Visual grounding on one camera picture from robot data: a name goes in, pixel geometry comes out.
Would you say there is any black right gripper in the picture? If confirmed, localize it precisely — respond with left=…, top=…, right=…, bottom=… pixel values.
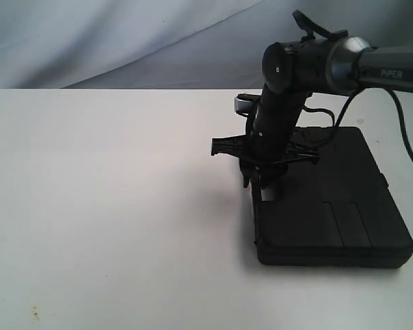
left=211, top=87, right=319, bottom=189

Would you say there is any black plastic carrying case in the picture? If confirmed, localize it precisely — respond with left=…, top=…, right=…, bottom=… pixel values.
left=251, top=126, right=413, bottom=269

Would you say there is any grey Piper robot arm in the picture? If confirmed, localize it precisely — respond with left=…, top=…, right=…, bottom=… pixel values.
left=211, top=11, right=413, bottom=186

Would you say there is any white backdrop cloth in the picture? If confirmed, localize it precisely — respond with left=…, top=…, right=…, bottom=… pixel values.
left=0, top=1, right=413, bottom=89

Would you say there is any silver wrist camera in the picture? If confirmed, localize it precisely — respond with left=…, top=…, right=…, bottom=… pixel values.
left=234, top=93, right=260, bottom=118

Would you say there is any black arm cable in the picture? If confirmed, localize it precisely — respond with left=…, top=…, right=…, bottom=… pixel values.
left=304, top=84, right=413, bottom=193

